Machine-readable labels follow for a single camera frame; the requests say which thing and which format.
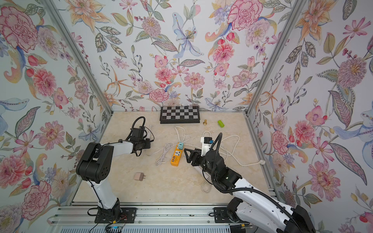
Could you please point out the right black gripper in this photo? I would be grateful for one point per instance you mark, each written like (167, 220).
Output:
(196, 154)

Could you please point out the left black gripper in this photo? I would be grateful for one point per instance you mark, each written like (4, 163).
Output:
(148, 142)

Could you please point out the white electric toothbrush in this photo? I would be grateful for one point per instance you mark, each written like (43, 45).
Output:
(150, 129)

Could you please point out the orange power strip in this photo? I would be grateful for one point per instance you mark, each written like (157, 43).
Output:
(177, 155)

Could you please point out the pink wall charger adapter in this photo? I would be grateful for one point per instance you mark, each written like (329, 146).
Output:
(139, 176)

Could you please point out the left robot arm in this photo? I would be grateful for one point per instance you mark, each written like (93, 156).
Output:
(95, 165)

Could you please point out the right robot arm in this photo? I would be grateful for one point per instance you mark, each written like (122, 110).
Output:
(250, 204)

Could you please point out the black white chessboard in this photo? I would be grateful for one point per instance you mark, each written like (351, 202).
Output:
(179, 115)

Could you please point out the green plastic cap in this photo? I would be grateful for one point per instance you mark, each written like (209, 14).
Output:
(221, 124)

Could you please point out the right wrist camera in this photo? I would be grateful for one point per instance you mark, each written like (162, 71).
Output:
(206, 145)

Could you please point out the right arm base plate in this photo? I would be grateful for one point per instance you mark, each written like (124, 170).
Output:
(223, 215)

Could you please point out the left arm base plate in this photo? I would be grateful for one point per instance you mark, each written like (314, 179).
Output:
(124, 215)

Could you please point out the aluminium mounting rail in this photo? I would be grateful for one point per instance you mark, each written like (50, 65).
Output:
(148, 214)

